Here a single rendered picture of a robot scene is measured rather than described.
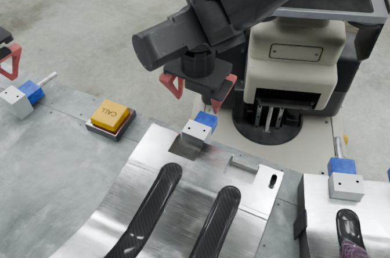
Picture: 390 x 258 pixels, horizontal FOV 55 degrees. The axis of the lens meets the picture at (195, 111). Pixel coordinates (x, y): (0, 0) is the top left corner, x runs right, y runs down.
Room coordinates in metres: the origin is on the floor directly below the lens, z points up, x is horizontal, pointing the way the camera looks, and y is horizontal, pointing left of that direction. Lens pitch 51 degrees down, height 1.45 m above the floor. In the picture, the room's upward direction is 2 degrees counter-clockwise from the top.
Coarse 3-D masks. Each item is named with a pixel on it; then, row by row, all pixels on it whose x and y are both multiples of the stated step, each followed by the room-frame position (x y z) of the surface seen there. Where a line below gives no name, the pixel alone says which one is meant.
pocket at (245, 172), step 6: (228, 162) 0.34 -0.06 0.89; (234, 162) 0.35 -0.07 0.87; (240, 162) 0.35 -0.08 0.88; (228, 168) 0.35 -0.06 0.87; (234, 168) 0.35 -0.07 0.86; (240, 168) 0.35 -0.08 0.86; (246, 168) 0.34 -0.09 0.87; (252, 168) 0.34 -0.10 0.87; (258, 168) 0.33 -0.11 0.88; (228, 174) 0.33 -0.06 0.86; (234, 174) 0.33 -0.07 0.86; (240, 174) 0.33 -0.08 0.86; (246, 174) 0.33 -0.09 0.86; (252, 174) 0.33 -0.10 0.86; (246, 180) 0.32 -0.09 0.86; (252, 180) 0.32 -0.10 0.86
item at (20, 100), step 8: (48, 80) 0.62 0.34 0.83; (8, 88) 0.57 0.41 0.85; (16, 88) 0.57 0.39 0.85; (24, 88) 0.58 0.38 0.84; (32, 88) 0.58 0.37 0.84; (40, 88) 0.58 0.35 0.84; (0, 96) 0.55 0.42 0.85; (8, 96) 0.55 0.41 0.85; (16, 96) 0.55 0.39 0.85; (24, 96) 0.55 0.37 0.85; (32, 96) 0.57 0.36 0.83; (40, 96) 0.58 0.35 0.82; (8, 104) 0.54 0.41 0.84; (16, 104) 0.53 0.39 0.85; (24, 104) 0.54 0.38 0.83; (16, 112) 0.53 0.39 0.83; (24, 112) 0.54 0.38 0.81
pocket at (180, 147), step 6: (180, 138) 0.41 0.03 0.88; (174, 144) 0.39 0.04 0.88; (180, 144) 0.40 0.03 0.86; (186, 144) 0.40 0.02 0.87; (192, 144) 0.39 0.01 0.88; (168, 150) 0.37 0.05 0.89; (174, 150) 0.39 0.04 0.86; (180, 150) 0.39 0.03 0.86; (186, 150) 0.39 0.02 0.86; (192, 150) 0.39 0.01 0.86; (198, 150) 0.39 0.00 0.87; (180, 156) 0.38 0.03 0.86; (186, 156) 0.38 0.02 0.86; (192, 156) 0.37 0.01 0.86
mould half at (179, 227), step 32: (160, 128) 0.42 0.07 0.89; (128, 160) 0.35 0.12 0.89; (160, 160) 0.35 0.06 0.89; (224, 160) 0.35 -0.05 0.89; (128, 192) 0.29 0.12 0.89; (192, 192) 0.29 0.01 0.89; (256, 192) 0.28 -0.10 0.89; (96, 224) 0.24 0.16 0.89; (128, 224) 0.24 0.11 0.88; (160, 224) 0.24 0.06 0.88; (192, 224) 0.23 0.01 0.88; (256, 224) 0.23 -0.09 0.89; (64, 256) 0.18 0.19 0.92; (96, 256) 0.18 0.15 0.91; (160, 256) 0.19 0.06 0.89; (224, 256) 0.18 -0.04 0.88
